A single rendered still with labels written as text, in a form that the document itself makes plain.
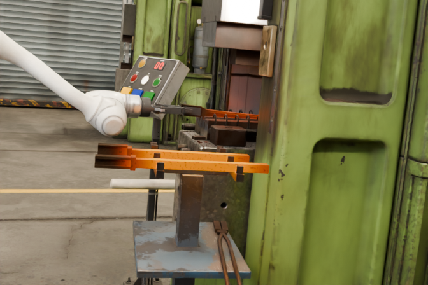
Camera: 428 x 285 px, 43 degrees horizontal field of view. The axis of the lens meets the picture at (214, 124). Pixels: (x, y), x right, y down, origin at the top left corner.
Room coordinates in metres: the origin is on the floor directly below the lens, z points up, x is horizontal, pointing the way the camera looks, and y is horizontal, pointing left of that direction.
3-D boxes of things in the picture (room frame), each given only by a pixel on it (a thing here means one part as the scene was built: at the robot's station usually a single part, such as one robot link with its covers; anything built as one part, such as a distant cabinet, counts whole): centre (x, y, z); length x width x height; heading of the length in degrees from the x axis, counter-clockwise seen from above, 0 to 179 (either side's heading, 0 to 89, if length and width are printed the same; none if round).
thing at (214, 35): (2.19, -0.15, 1.32); 0.42 x 0.20 x 0.10; 106
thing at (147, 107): (2.05, 0.24, 1.02); 0.09 x 0.08 x 0.07; 106
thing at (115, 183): (2.44, 0.23, 0.62); 0.44 x 0.05 x 0.05; 106
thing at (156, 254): (1.52, 0.05, 0.68); 0.40 x 0.30 x 0.02; 11
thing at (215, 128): (1.98, -0.06, 0.95); 0.12 x 0.08 x 0.06; 106
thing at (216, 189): (2.14, -0.18, 0.69); 0.56 x 0.38 x 0.45; 106
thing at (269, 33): (1.87, -0.16, 1.27); 0.09 x 0.02 x 0.17; 16
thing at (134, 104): (2.03, 0.31, 1.02); 0.09 x 0.06 x 0.09; 16
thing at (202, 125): (2.19, -0.15, 0.96); 0.42 x 0.20 x 0.09; 106
